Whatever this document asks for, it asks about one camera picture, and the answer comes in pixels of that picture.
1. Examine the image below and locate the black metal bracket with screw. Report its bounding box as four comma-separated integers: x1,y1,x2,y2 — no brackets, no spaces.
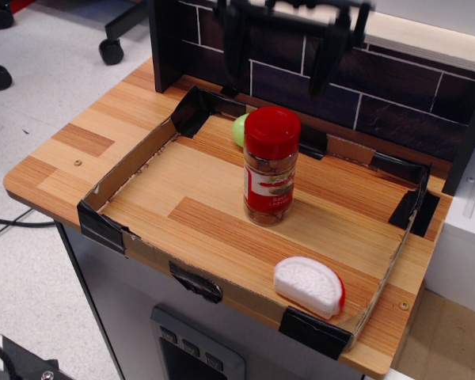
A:
0,334,73,380

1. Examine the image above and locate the white and red toy cheese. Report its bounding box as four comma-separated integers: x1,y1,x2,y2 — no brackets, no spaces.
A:
273,256,345,319

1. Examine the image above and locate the grey cabinet control panel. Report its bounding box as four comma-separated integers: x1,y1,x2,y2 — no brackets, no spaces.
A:
150,307,246,380

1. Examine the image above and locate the black floor cable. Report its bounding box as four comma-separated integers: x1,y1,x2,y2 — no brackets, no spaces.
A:
0,208,57,243

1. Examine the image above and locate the red-capped basil spice bottle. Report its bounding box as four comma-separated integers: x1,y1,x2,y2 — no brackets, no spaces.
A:
243,106,301,226

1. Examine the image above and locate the black office chair base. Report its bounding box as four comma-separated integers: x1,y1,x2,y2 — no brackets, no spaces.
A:
98,1,148,66

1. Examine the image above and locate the cardboard fence with black tape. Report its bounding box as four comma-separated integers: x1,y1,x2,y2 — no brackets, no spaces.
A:
78,87,439,359

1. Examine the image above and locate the dark brick-pattern backsplash panel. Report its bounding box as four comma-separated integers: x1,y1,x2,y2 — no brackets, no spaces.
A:
148,1,475,194

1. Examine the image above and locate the green toy pear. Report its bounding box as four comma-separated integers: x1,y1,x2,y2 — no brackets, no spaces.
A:
231,113,249,148

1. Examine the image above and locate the white side cabinet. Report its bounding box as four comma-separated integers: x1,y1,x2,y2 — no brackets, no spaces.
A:
425,151,475,311

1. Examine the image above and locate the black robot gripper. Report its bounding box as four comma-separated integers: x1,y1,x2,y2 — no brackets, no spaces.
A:
213,1,374,97

